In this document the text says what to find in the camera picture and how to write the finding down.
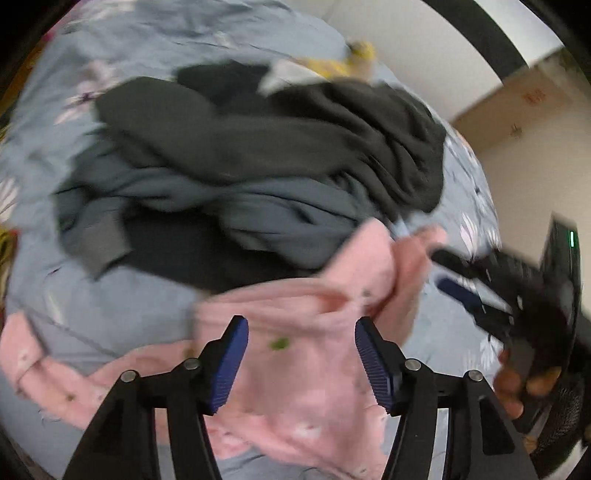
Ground pink fleece floral garment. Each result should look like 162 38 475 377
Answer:
1 219 446 479

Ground person's right hand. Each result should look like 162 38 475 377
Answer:
493 350 562 420

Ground blue-grey floral bed sheet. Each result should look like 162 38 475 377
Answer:
0 0 505 480

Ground dark grey-green sweatshirt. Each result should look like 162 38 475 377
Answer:
54 140 402 291

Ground cardboard box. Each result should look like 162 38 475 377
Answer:
452 66 572 154

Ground yellow and white small cloth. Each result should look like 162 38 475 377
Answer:
257 41 377 96

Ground black sweatshirt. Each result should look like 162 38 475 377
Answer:
94 59 449 292

